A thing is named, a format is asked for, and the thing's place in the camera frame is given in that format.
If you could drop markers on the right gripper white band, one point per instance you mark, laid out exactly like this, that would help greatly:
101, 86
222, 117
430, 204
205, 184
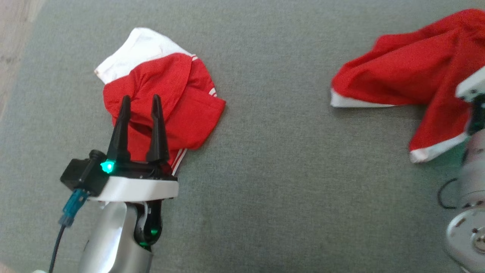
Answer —
473, 85

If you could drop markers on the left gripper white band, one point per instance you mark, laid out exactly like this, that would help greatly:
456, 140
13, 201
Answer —
136, 188

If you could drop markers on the red white basketball jersey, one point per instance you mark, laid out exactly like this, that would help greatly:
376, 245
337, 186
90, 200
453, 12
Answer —
166, 87

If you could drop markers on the red shorts white stripe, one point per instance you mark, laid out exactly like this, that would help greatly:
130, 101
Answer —
413, 72

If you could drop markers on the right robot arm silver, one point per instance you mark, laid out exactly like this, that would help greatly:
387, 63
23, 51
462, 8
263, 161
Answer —
473, 178

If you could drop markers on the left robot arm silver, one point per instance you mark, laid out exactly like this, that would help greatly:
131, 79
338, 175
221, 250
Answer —
110, 242

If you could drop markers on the grey sofa seat cushion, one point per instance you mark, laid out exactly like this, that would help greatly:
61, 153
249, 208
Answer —
284, 159

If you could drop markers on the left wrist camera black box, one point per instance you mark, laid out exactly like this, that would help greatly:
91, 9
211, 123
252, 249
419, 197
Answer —
81, 174

